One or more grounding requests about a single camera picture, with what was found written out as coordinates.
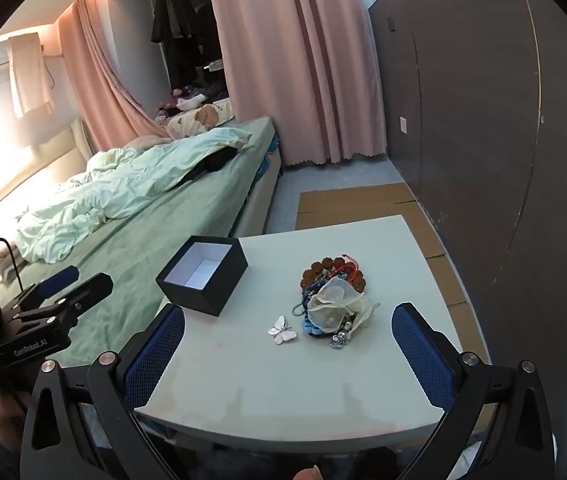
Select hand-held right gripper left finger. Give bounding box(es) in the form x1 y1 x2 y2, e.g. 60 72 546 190
20 304 186 480

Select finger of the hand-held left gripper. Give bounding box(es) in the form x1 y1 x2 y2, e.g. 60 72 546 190
53 272 115 313
13 265 81 311

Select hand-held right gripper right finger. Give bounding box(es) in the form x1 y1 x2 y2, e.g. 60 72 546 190
391 302 557 480

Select black jewelry box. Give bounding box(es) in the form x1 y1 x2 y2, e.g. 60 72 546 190
156 235 249 317

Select brown wooden bead bracelet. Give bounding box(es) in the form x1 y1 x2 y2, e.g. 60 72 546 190
302 256 368 292

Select person's left hand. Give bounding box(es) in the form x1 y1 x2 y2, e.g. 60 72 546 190
0 390 32 446

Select pale green duvet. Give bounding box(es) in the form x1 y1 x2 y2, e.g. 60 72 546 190
13 127 254 264

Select bed with green sheet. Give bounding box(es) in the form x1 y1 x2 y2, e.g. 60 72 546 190
0 115 284 367

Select pearly butterfly brooch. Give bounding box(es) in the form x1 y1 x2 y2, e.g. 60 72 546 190
267 315 300 345

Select flat brown cardboard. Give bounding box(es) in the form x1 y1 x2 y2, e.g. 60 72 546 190
296 182 495 366

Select black cloth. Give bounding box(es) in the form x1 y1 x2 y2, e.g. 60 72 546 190
186 146 240 182

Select patterned cream pillow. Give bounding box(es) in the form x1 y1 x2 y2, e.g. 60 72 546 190
166 99 236 137

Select hanging cream garment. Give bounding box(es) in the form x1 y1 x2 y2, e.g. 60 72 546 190
6 32 55 119

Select pink plush toy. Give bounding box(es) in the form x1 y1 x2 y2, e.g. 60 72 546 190
176 94 210 112

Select draped pink curtain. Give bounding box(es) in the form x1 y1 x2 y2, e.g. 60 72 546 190
58 0 170 155

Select hanging dark clothes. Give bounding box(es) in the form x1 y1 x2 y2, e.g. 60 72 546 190
150 0 225 92

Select wide pink curtain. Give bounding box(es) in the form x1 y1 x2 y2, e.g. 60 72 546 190
203 0 390 167

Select black cable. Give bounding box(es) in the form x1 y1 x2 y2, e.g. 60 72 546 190
0 237 28 292

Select blue fabric hair tie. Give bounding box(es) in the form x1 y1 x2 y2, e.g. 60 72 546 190
303 316 333 339

